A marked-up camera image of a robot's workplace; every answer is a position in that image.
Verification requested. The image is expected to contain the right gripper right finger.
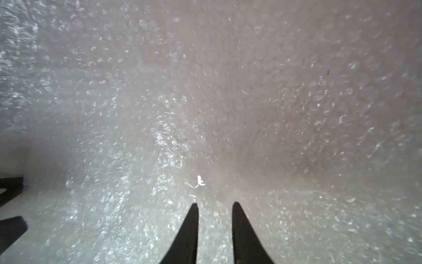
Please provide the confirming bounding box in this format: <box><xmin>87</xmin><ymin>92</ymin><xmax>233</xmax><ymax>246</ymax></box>
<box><xmin>232</xmin><ymin>202</ymin><xmax>274</xmax><ymax>264</ymax></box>

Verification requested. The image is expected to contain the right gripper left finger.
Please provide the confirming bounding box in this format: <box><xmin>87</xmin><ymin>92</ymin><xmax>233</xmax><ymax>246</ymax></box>
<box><xmin>160</xmin><ymin>203</ymin><xmax>199</xmax><ymax>264</ymax></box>

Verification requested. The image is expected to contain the bubble wrap sheet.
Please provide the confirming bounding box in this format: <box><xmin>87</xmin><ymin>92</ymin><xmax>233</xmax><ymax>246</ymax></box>
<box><xmin>1</xmin><ymin>1</ymin><xmax>422</xmax><ymax>264</ymax></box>

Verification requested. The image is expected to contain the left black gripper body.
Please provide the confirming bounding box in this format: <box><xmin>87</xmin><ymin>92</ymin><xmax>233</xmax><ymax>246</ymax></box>
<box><xmin>1</xmin><ymin>174</ymin><xmax>28</xmax><ymax>255</ymax></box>

